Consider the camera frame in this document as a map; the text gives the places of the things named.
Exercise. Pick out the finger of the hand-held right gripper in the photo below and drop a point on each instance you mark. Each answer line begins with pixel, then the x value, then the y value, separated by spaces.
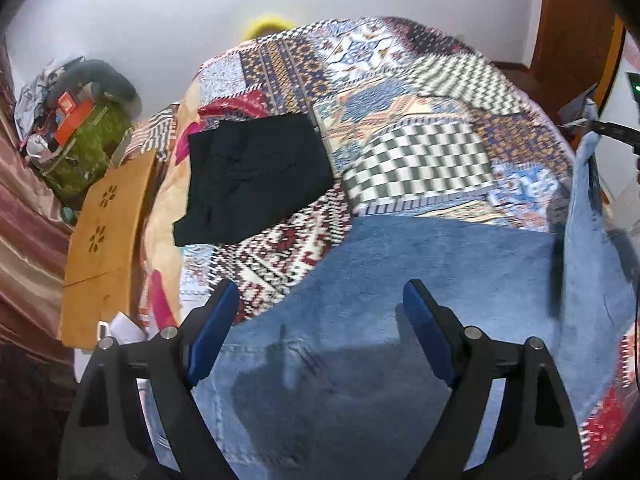
pixel 617 132

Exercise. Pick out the yellow fluffy object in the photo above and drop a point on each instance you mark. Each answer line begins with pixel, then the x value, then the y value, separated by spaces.
pixel 267 25

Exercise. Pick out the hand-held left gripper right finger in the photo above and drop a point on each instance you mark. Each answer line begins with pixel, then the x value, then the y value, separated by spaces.
pixel 427 332

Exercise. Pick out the patchwork printed blanket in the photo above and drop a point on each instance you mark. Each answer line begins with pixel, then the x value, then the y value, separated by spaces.
pixel 410 110

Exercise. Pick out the grey-blue cloth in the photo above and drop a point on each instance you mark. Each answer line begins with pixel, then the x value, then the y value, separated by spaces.
pixel 577 105

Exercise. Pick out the black folded garment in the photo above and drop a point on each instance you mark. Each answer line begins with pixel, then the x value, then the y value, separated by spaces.
pixel 250 175

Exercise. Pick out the grey neck pillow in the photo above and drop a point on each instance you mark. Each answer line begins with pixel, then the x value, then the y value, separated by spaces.
pixel 107 75

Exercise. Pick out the pale cloth pile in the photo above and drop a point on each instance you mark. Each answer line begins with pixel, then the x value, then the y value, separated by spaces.
pixel 37 90

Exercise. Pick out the blue denim pants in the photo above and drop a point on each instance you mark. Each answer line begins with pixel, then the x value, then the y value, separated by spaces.
pixel 400 270

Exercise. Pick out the peach floral bedsheet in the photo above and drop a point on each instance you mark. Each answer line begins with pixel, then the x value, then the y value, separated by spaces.
pixel 150 245

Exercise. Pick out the wooden lap desk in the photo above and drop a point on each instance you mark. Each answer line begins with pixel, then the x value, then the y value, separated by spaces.
pixel 107 240

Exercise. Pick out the green patterned bag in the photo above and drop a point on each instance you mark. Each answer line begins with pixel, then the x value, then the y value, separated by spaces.
pixel 92 150

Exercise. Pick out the brown striped curtain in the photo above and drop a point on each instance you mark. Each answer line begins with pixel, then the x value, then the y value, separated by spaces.
pixel 27 240

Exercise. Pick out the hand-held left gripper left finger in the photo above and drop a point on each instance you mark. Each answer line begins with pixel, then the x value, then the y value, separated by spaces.
pixel 212 332

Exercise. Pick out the orange box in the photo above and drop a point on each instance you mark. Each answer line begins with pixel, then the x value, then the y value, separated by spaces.
pixel 72 115

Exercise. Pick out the white papers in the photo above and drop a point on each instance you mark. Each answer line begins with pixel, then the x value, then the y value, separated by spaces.
pixel 122 330

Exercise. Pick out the wooden door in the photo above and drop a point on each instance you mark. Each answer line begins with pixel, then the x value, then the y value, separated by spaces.
pixel 570 25

